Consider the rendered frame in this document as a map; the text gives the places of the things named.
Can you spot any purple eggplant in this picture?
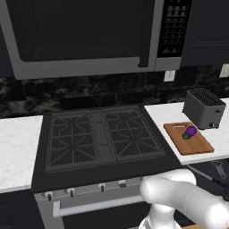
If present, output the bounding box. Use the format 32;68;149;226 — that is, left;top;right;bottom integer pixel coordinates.
182;125;199;140

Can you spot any brown wooden cutting board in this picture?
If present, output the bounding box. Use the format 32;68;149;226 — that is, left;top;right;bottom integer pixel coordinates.
163;121;216;157

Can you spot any black gas hob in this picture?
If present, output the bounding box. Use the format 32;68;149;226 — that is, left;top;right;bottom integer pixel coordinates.
30;104;183;194

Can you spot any stainless steel microwave oven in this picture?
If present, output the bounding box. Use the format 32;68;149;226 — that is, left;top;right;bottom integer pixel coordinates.
0;0;193;81

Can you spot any grey toaster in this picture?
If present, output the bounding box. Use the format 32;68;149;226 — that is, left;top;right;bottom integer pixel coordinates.
182;88;227;131

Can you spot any black microwave door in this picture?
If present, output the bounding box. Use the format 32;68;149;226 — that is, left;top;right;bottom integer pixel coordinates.
5;0;157;64

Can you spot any dark open drawer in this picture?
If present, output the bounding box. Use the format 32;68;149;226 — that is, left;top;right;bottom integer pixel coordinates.
181;158;229;195

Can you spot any dark blue base cupboard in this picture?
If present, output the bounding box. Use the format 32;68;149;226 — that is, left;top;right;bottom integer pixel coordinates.
0;189;47;229

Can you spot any white wall socket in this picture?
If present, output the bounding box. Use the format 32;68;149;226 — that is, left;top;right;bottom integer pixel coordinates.
219;64;229;79
164;70;176;82

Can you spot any black microwave door handle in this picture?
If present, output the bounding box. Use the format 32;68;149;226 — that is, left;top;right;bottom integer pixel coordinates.
138;0;156;68

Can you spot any silver oven door handle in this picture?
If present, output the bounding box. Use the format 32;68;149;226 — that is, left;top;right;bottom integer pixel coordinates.
52;194;146;218

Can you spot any grey knife black handle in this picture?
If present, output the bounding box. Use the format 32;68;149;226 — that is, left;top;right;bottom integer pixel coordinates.
187;165;228;188

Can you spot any dark blue wall cupboard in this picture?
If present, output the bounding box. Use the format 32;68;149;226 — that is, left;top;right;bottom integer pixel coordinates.
180;0;229;68

